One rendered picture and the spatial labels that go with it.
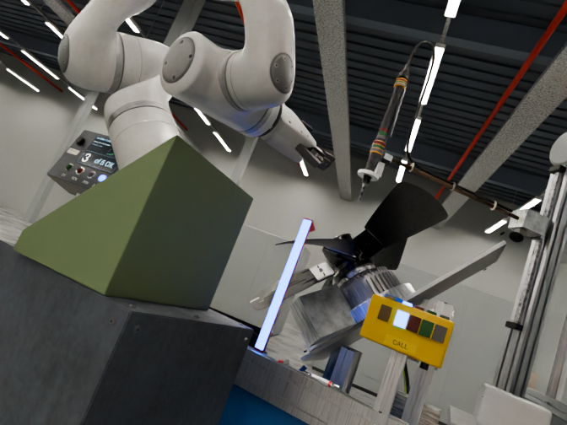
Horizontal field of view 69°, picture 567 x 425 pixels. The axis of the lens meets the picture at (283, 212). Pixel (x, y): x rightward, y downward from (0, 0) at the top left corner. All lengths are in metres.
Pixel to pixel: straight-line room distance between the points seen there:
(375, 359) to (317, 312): 5.58
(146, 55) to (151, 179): 0.41
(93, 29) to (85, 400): 0.61
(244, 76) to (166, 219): 0.22
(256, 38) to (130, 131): 0.32
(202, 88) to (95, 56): 0.37
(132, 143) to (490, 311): 6.59
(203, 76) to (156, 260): 0.25
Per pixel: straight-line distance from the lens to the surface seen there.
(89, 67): 0.87
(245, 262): 8.65
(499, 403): 1.38
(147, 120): 0.75
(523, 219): 1.65
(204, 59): 0.53
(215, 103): 0.55
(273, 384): 0.95
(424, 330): 0.85
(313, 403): 0.93
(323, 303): 1.23
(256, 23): 0.51
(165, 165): 0.55
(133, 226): 0.54
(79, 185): 1.33
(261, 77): 0.50
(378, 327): 0.86
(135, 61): 0.89
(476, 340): 6.97
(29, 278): 0.66
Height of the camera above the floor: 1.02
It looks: 10 degrees up
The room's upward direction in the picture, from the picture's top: 21 degrees clockwise
